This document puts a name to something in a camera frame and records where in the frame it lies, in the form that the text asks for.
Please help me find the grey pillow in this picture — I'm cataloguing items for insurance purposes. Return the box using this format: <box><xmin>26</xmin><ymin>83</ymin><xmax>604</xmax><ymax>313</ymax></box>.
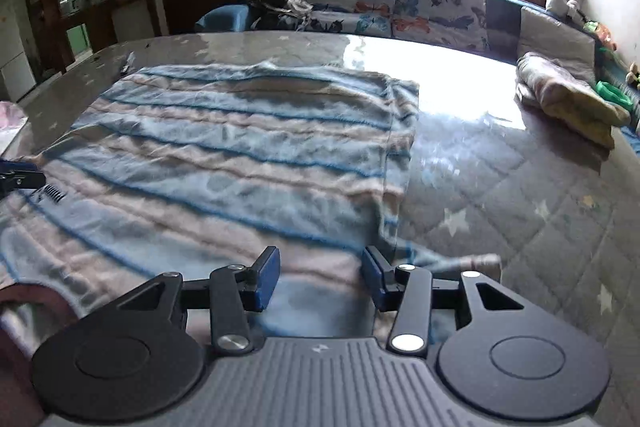
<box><xmin>517</xmin><ymin>6</ymin><xmax>598</xmax><ymax>82</ymax></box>

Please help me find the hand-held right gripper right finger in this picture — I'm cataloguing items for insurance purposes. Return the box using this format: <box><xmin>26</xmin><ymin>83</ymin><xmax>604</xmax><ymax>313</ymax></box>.
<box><xmin>361</xmin><ymin>246</ymin><xmax>526</xmax><ymax>354</ymax></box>

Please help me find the green plastic object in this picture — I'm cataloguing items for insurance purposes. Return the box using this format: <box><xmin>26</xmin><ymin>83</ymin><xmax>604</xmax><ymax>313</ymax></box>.
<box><xmin>595</xmin><ymin>81</ymin><xmax>634</xmax><ymax>111</ymax></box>

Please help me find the white appliance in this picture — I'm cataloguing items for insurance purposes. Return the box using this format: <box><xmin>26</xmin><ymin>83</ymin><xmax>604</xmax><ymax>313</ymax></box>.
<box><xmin>0</xmin><ymin>1</ymin><xmax>37</xmax><ymax>104</ymax></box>

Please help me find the blue sofa bench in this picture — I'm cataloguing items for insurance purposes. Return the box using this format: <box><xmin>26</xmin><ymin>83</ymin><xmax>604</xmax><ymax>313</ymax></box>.
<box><xmin>194</xmin><ymin>0</ymin><xmax>640</xmax><ymax>158</ymax></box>

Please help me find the butterfly print pillow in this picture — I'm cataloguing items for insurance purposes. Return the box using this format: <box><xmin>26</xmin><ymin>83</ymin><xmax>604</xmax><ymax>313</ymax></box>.
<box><xmin>392</xmin><ymin>0</ymin><xmax>490</xmax><ymax>52</ymax></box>
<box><xmin>302</xmin><ymin>0</ymin><xmax>401</xmax><ymax>38</ymax></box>

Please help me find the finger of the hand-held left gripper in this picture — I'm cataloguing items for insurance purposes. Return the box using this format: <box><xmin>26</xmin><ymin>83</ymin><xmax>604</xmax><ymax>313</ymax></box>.
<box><xmin>0</xmin><ymin>158</ymin><xmax>47</xmax><ymax>198</ymax></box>

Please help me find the pink bag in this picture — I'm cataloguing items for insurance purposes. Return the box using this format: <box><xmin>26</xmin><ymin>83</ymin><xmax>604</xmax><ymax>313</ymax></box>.
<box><xmin>0</xmin><ymin>102</ymin><xmax>29</xmax><ymax>148</ymax></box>

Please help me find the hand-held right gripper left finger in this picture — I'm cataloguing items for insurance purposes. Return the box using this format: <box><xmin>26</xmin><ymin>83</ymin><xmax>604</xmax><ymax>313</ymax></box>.
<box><xmin>116</xmin><ymin>246</ymin><xmax>281</xmax><ymax>354</ymax></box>

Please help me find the crumpled green beige cloth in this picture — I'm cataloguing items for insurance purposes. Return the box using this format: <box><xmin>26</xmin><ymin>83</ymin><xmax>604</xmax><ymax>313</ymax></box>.
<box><xmin>515</xmin><ymin>52</ymin><xmax>632</xmax><ymax>150</ymax></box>

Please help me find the striped blue beige towel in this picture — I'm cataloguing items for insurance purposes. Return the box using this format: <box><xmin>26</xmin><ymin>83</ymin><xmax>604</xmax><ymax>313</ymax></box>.
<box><xmin>0</xmin><ymin>62</ymin><xmax>502</xmax><ymax>358</ymax></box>

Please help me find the white black plush toy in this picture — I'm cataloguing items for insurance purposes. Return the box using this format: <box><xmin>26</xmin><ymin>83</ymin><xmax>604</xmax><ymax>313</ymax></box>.
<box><xmin>545</xmin><ymin>0</ymin><xmax>581</xmax><ymax>16</ymax></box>

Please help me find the pink orange plush toy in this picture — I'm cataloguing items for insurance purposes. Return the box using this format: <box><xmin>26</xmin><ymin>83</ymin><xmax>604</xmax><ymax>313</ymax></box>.
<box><xmin>584</xmin><ymin>21</ymin><xmax>614</xmax><ymax>51</ymax></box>

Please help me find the low wooden cabinet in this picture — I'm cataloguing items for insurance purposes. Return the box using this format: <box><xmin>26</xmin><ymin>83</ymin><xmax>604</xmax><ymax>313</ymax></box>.
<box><xmin>91</xmin><ymin>0</ymin><xmax>163</xmax><ymax>54</ymax></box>

